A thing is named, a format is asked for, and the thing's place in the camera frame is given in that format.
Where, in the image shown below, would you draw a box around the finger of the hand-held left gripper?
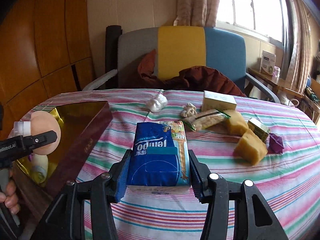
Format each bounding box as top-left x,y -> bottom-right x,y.
21,130 -> 62,153

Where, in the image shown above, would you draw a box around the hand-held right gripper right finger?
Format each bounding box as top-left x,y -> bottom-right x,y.
187,150 -> 293,240

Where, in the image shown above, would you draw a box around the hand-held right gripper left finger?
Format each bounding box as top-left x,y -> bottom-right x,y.
30,149 -> 133,240

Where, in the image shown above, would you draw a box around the peach powder puff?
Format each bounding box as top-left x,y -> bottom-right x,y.
30,111 -> 62,155

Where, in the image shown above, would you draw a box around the maroon box with gold lining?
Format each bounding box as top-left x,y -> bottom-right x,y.
11,100 -> 113,198

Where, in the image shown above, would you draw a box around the blue tissue packet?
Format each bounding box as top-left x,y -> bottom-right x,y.
126,120 -> 192,195

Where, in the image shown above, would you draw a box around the small green leaf-print box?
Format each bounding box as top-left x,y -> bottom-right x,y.
247,117 -> 271,142

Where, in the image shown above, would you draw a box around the person's left hand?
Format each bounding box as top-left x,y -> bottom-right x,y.
0,174 -> 20,215

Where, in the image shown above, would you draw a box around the white bottle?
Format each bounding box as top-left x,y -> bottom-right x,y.
14,121 -> 32,138

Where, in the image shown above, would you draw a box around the striped tablecloth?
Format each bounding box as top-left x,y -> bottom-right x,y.
7,89 -> 320,240

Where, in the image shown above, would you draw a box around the large yellow sponge block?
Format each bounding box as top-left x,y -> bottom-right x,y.
234,129 -> 268,166

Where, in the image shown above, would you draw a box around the clear snack packet green ends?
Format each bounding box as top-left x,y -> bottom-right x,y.
183,109 -> 232,132

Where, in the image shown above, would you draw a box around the small yellow sponge block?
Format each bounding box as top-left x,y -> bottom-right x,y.
226,110 -> 249,135

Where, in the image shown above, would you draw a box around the cream cardboard box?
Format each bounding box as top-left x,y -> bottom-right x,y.
201,90 -> 237,112

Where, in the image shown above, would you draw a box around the crumpled white plastic wrap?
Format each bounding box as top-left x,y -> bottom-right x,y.
146,94 -> 168,112

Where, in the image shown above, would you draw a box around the purple folded paper object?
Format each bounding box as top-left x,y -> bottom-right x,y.
269,133 -> 284,154

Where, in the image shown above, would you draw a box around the wooden wardrobe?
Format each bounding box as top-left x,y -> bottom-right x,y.
0,0 -> 96,133

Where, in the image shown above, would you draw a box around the dark red jacket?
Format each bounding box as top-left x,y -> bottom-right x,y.
137,49 -> 247,98

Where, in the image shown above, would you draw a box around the wooden side table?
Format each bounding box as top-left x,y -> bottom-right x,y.
247,67 -> 313,105

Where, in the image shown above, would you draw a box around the grey yellow blue armchair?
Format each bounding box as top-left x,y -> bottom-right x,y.
82,26 -> 282,104

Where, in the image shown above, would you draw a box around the wooden cabinet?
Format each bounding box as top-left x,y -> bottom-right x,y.
303,93 -> 320,126

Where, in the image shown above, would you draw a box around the white printed carton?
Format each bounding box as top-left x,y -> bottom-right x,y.
259,50 -> 277,76

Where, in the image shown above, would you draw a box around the grey pleated curtain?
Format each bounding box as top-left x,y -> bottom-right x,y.
282,0 -> 313,93

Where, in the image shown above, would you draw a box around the beige patterned curtain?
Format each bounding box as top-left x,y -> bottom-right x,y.
175,0 -> 222,28

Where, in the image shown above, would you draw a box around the window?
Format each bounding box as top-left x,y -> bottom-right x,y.
216,0 -> 285,47

